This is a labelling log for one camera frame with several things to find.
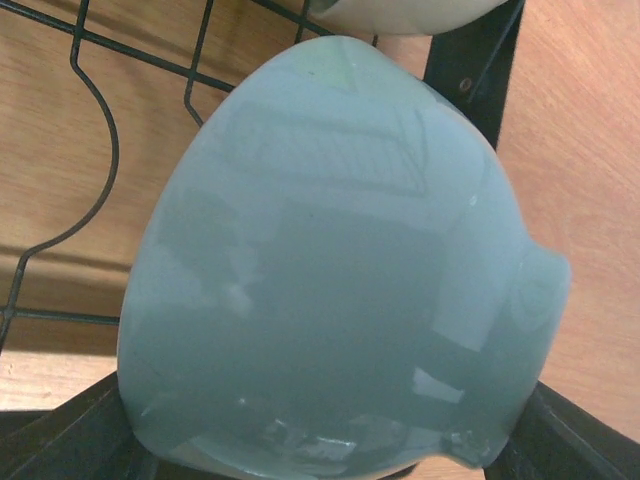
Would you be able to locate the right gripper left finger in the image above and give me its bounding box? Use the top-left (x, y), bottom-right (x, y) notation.
top-left (0, 372), bottom-right (161, 480)

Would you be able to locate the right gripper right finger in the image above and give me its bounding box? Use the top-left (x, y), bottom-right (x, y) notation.
top-left (484, 383), bottom-right (639, 480)

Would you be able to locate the black wire dish rack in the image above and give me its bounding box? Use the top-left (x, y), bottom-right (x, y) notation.
top-left (0, 0), bottom-right (526, 351)

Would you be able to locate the white bowl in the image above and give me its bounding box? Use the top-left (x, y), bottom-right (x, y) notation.
top-left (309, 0), bottom-right (505, 35)

